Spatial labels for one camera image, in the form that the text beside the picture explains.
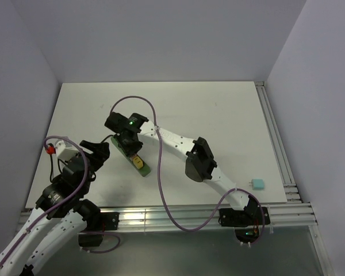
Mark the yellow plug adapter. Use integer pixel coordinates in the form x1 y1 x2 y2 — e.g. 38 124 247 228
132 157 144 170

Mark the green power strip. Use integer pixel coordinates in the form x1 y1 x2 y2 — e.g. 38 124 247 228
110 137 151 177

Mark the light blue plug adapter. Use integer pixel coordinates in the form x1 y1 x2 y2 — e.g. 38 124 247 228
249 179 265 190

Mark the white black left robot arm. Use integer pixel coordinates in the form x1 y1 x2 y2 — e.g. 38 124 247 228
0 139 110 275

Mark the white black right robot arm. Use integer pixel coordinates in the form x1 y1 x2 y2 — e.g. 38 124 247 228
104 112 265 227

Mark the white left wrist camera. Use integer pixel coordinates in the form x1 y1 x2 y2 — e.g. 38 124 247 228
45 140 78 161

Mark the black power cord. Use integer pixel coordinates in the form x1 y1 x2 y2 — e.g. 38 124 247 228
47 133 113 185

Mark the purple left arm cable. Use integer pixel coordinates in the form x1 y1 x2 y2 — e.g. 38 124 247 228
0 136 121 271

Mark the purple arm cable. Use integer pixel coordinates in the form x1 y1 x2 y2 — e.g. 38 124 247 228
0 136 121 271
109 96 267 245

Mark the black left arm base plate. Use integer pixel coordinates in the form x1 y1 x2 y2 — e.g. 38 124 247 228
85 212 120 232

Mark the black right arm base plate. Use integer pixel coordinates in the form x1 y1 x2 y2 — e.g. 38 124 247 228
218 207 271 228

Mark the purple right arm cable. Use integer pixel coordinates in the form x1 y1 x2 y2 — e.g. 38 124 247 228
109 96 267 245

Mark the aluminium side rail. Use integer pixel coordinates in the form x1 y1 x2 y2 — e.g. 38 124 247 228
255 82 302 204

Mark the aluminium front rail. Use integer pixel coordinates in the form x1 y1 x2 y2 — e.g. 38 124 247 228
101 203 317 233

